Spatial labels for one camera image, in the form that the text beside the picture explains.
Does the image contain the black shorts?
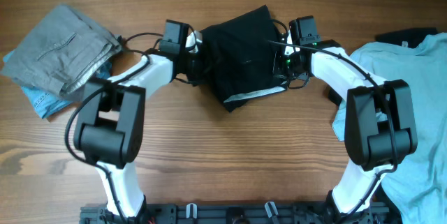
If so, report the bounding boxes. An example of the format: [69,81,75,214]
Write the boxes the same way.
[200,6,286,112]

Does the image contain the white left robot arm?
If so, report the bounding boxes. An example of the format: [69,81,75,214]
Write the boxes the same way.
[64,20,202,223]

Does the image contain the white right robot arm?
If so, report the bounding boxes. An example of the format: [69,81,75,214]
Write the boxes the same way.
[273,16,418,223]

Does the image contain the black garment under t-shirt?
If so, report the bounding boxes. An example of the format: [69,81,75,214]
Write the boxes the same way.
[328,27,439,106]

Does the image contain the folded grey trousers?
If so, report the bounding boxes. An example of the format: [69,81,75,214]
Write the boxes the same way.
[1,4,122,101]

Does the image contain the folded blue jeans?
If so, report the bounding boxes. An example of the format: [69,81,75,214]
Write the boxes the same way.
[3,50,112,119]

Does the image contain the light blue t-shirt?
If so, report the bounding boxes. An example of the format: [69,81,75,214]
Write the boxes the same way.
[351,33,446,223]

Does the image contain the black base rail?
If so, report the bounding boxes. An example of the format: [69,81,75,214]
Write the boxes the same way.
[79,202,389,224]

